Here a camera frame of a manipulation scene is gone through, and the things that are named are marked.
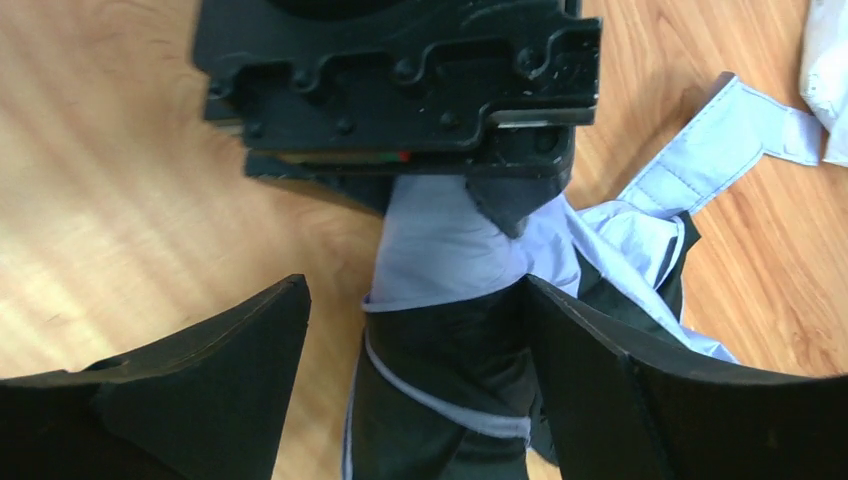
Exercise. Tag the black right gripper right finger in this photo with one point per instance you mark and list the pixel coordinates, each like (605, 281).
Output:
(623, 404)

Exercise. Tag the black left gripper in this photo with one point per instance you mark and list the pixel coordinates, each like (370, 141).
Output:
(336, 98)

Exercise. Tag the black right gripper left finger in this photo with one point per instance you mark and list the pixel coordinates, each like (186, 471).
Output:
(207, 402)

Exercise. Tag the lavender folding umbrella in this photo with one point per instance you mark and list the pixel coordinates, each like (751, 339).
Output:
(445, 387)

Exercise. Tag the white crumpled paper bag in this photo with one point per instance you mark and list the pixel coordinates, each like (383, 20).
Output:
(823, 74)

